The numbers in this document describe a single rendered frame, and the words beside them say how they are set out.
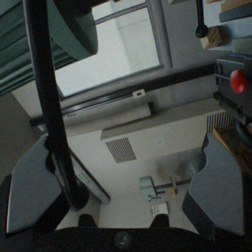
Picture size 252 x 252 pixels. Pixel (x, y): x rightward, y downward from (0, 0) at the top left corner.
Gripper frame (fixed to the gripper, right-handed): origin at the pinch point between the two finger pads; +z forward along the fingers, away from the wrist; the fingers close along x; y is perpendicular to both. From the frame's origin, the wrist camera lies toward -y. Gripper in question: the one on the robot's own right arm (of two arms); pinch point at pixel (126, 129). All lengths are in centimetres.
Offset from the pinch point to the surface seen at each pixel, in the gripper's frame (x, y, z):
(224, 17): 14.9, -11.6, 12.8
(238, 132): 26.4, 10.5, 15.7
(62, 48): -7.9, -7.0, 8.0
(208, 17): 24.0, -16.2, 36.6
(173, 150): 56, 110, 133
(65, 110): -77, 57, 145
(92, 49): -4.8, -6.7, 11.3
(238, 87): 14.3, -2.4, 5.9
